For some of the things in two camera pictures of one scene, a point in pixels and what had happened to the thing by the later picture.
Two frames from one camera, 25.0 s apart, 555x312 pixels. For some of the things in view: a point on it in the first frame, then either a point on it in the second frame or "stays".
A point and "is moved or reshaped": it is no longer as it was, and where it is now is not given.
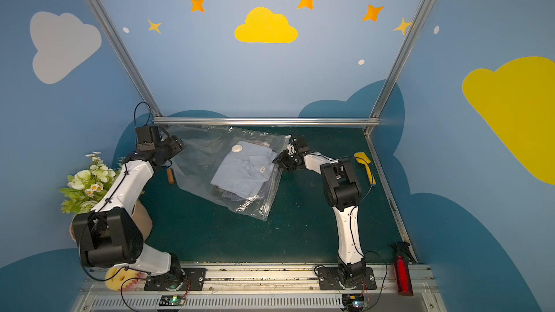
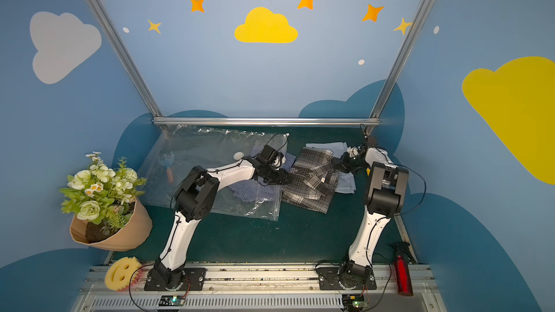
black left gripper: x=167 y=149 -> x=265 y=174
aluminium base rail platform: x=269 y=289 stays
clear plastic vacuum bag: x=233 y=166 is moved or reshaped
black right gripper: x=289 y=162 -> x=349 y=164
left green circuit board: x=171 y=300 stays
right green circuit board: x=353 y=302 stays
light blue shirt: x=244 y=169 -> x=345 y=181
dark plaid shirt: x=258 y=198 -> x=312 y=181
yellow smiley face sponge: x=122 y=278 stays
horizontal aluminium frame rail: x=260 y=120 stays
